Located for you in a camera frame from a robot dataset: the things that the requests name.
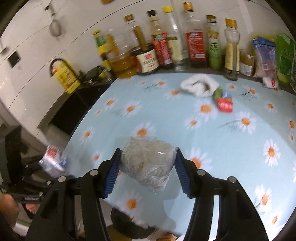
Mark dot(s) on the clear vinegar bottle beige label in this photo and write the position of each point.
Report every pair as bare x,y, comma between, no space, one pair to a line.
177,46

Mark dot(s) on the black yellow kitchen utensil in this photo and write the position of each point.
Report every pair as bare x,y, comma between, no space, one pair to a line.
97,74

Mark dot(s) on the yellow oil container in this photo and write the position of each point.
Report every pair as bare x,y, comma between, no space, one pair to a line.
65,74

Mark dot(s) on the dark soy sauce jug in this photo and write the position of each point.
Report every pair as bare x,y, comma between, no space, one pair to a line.
144,54

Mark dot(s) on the clear bag of white tissue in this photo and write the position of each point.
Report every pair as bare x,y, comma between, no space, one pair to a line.
148,162

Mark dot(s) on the green plastic packet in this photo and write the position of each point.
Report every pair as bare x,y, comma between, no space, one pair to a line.
284,48

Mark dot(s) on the person's right hand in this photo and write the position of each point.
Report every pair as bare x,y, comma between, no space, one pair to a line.
9,209

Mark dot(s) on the green label pepper oil bottle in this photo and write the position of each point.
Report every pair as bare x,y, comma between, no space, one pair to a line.
215,50

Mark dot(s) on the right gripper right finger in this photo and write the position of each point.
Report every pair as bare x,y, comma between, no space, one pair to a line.
238,218

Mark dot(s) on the daisy print blue tablecloth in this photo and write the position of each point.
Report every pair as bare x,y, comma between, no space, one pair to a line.
255,143

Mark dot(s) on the blue white plastic packet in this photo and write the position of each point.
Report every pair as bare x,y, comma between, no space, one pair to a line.
265,58

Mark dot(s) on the green yellow seasoning bottle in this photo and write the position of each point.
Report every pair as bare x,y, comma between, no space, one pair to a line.
102,47

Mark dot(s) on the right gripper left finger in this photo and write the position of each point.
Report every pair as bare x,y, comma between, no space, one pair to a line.
55,218

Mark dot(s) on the small rolled white towel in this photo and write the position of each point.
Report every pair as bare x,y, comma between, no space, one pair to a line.
200,85

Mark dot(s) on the clear printed plastic bag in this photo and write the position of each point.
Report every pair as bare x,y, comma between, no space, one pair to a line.
54,162

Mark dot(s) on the small yellow cap oil bottle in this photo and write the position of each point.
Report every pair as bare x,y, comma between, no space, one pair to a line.
232,52

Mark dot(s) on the large cooking oil jug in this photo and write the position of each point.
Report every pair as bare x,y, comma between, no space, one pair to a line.
119,56

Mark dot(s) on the dark vinegar bottle red label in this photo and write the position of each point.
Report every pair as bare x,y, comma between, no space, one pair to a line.
194,38

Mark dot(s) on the red label sauce bottle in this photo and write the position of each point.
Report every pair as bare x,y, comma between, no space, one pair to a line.
159,40

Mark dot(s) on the red green snack wrapper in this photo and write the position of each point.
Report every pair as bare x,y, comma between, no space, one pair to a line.
223,100

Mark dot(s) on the small glass jar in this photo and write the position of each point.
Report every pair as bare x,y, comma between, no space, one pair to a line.
246,64

